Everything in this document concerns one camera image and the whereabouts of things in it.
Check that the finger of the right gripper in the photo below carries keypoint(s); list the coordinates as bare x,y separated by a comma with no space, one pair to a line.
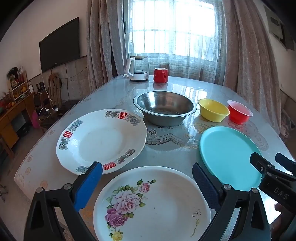
266,167
286,163

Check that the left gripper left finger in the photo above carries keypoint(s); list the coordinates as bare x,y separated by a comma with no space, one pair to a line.
42,222

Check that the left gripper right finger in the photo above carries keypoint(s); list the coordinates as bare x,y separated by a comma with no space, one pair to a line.
251,223

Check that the teal plastic plate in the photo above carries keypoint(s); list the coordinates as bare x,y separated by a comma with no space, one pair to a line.
226,153

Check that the red plastic bowl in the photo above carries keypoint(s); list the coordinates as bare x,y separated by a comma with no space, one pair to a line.
239,113

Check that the yellow plastic bowl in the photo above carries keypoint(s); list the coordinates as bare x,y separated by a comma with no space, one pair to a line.
212,110

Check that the white dragon pattern plate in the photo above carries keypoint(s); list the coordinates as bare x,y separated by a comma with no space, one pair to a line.
113,137

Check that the white rose pattern plate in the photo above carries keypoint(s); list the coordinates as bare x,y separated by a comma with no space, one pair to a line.
151,203

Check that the stainless steel bowl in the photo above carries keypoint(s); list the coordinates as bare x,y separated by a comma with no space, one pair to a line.
164,108

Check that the person's right hand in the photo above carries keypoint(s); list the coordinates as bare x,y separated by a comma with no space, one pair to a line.
283,227

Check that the pink plastic bag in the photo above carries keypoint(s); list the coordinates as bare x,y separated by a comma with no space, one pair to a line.
35,120

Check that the dark low side table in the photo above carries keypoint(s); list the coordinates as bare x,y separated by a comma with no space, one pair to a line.
48,117

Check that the wooden cabinet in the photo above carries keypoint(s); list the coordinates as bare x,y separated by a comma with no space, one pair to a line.
13,119

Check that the right beige curtain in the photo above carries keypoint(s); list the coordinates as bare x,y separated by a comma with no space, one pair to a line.
250,68

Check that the beige curtain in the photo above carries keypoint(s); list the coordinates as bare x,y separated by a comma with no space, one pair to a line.
250,68
106,48

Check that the small shelf with ornaments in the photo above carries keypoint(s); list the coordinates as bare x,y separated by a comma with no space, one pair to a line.
18,83

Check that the red mug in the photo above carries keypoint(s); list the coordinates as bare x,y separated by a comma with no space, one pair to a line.
161,75

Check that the white glass electric kettle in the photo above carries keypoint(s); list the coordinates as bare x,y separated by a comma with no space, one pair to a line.
137,68

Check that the white sheer curtain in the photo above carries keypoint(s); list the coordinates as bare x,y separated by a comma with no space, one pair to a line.
186,37

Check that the left beige curtain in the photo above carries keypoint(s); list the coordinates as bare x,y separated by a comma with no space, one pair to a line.
106,48

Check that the wooden chair by wall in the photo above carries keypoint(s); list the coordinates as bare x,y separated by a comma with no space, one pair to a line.
54,90

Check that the black wall television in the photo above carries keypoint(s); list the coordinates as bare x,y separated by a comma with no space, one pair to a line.
60,46

